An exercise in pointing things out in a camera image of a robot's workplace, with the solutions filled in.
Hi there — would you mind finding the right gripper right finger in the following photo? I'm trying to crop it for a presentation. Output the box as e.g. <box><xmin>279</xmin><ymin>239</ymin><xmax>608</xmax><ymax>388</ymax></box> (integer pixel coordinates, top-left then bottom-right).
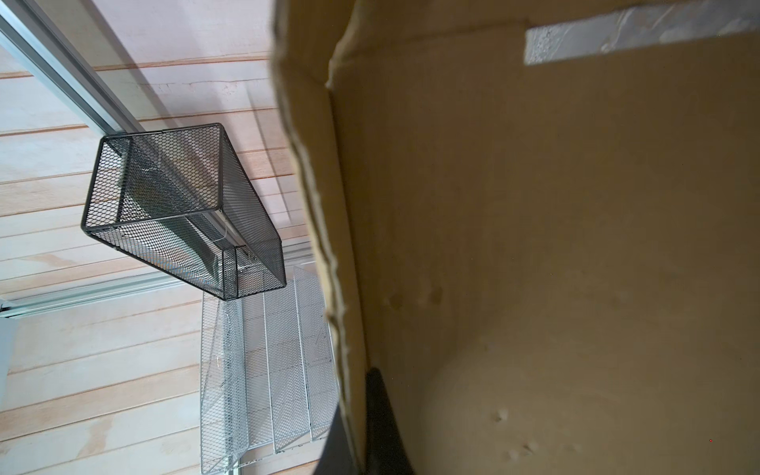
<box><xmin>365</xmin><ymin>367</ymin><xmax>415</xmax><ymax>475</ymax></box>

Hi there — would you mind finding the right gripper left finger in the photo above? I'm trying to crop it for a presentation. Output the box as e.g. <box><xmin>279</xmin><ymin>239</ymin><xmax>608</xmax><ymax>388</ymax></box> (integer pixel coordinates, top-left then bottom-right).
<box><xmin>314</xmin><ymin>406</ymin><xmax>359</xmax><ymax>475</ymax></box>

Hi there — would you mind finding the brown cardboard box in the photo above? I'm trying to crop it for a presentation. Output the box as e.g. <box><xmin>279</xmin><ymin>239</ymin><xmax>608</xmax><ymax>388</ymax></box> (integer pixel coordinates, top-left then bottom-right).
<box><xmin>271</xmin><ymin>1</ymin><xmax>759</xmax><ymax>474</ymax></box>

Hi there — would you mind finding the white wire mesh shelf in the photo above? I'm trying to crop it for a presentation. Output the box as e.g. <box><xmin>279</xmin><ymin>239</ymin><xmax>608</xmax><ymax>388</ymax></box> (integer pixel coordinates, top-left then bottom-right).
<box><xmin>200</xmin><ymin>263</ymin><xmax>338</xmax><ymax>474</ymax></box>

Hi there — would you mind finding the black wire mesh basket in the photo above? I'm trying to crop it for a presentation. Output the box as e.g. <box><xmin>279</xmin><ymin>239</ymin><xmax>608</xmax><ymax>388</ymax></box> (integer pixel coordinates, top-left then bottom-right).
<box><xmin>80</xmin><ymin>123</ymin><xmax>287</xmax><ymax>301</ymax></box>

